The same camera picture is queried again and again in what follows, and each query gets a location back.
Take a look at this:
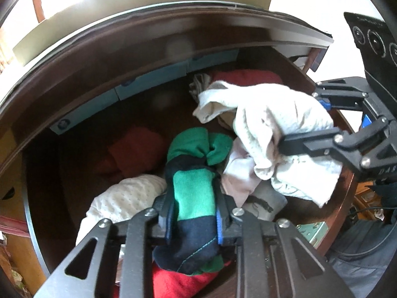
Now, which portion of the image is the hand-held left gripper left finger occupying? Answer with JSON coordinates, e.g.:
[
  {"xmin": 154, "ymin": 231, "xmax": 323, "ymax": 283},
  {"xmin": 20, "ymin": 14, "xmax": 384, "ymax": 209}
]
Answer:
[{"xmin": 33, "ymin": 194, "xmax": 178, "ymax": 298}]

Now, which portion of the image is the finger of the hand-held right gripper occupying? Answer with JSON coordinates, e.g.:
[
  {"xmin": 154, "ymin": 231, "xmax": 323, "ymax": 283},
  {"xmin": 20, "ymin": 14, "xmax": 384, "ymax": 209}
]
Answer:
[
  {"xmin": 312, "ymin": 76, "xmax": 373, "ymax": 112},
  {"xmin": 277, "ymin": 116, "xmax": 392, "ymax": 174}
]

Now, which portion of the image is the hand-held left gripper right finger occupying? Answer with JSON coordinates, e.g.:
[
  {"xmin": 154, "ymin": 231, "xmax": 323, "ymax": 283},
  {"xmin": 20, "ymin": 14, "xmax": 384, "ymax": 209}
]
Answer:
[{"xmin": 216, "ymin": 192, "xmax": 354, "ymax": 298}]

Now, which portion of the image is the white underwear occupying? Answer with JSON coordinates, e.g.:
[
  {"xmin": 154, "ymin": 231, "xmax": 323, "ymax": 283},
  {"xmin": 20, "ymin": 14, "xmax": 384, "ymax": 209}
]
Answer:
[{"xmin": 193, "ymin": 81, "xmax": 343, "ymax": 208}]

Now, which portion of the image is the green and navy sock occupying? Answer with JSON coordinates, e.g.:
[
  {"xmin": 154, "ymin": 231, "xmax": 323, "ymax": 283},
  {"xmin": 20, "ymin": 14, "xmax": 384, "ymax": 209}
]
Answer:
[{"xmin": 153, "ymin": 127, "xmax": 234, "ymax": 275}]

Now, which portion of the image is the dark red knitted cloth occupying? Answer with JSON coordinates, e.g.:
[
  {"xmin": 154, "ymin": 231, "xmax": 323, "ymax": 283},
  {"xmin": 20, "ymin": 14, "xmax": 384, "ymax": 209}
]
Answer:
[{"xmin": 95, "ymin": 127, "xmax": 169, "ymax": 179}]

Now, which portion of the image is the bright red cloth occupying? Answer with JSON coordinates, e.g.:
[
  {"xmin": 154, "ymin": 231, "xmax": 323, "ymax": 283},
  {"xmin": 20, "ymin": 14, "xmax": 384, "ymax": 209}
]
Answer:
[{"xmin": 112, "ymin": 253, "xmax": 238, "ymax": 298}]

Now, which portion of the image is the red fleece cloth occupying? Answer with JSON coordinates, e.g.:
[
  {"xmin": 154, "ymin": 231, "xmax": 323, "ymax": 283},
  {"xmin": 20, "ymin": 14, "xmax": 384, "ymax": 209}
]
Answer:
[{"xmin": 208, "ymin": 69, "xmax": 284, "ymax": 88}]

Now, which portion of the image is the metal drawer lock plate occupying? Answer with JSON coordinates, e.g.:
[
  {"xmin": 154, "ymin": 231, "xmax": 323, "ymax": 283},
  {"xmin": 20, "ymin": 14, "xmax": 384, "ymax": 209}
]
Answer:
[{"xmin": 295, "ymin": 221, "xmax": 330, "ymax": 246}]

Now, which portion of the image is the white knitted cloth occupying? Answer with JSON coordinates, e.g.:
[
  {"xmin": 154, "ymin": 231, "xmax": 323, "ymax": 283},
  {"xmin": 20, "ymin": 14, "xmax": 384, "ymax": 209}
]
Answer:
[{"xmin": 75, "ymin": 175, "xmax": 168, "ymax": 286}]

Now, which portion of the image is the white sock with blue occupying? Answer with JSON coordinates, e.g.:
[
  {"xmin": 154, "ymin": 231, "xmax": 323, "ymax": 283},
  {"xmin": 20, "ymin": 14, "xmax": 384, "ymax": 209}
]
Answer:
[{"xmin": 242, "ymin": 183, "xmax": 287, "ymax": 222}]

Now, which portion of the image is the pale pink cloth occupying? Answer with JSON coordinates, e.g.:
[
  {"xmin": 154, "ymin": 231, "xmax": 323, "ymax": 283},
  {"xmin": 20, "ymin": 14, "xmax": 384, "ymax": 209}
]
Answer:
[{"xmin": 222, "ymin": 137, "xmax": 264, "ymax": 207}]

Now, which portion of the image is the grey white striped cloth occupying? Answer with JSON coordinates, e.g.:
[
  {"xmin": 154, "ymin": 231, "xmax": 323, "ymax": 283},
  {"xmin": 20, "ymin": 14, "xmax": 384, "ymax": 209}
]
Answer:
[{"xmin": 189, "ymin": 73, "xmax": 218, "ymax": 104}]

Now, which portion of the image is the person's dark padded jacket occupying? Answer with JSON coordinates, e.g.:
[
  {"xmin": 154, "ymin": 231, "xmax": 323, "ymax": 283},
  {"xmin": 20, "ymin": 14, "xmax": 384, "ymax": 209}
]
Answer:
[{"xmin": 327, "ymin": 178, "xmax": 397, "ymax": 298}]

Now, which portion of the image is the black cable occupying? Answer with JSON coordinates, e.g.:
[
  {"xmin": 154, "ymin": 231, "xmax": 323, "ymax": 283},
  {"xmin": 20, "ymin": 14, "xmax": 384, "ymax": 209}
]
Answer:
[{"xmin": 349, "ymin": 206, "xmax": 397, "ymax": 222}]

